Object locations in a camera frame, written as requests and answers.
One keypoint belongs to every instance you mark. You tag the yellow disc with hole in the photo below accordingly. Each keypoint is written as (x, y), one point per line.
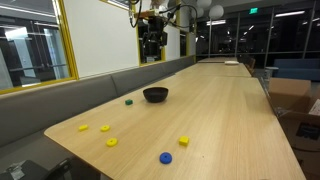
(112, 142)
(105, 128)

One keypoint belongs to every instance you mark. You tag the black equipment case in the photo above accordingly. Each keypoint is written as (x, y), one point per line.
(33, 170)

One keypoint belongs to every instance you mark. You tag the black bowl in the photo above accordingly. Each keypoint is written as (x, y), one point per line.
(155, 94)

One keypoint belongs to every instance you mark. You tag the light wooden table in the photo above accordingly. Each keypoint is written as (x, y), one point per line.
(216, 70)
(218, 60)

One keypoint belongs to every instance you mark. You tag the linear ceiling light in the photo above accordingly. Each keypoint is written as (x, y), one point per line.
(216, 22)
(289, 13)

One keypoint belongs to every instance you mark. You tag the dark wooden chair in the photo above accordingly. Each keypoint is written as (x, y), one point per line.
(250, 63)

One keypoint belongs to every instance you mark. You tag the green exit sign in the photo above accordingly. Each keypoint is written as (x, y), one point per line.
(253, 10)

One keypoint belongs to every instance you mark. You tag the green cube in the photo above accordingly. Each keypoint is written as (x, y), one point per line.
(128, 101)

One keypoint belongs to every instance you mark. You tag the white stool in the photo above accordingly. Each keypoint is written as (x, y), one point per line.
(271, 70)

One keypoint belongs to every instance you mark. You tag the blue sofa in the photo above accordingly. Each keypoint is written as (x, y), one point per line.
(296, 68)

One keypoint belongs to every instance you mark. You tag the white globe lamp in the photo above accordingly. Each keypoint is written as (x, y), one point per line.
(204, 2)
(199, 12)
(216, 11)

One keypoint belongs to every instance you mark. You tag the yellow cube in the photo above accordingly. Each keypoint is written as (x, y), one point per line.
(183, 140)

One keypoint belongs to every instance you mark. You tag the grey upholstered bench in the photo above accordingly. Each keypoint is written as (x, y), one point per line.
(40, 110)

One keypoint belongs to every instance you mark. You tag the small yellow square block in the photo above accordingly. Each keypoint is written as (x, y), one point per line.
(83, 127)

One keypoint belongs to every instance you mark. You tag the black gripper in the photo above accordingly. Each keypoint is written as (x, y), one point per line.
(155, 28)

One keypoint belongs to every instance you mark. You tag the cardboard box with label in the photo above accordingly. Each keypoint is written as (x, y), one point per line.
(300, 133)

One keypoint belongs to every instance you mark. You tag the yellow framed glass window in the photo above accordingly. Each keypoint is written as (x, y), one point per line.
(68, 40)

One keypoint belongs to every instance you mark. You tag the blue disc with hole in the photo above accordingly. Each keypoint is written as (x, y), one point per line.
(165, 157)

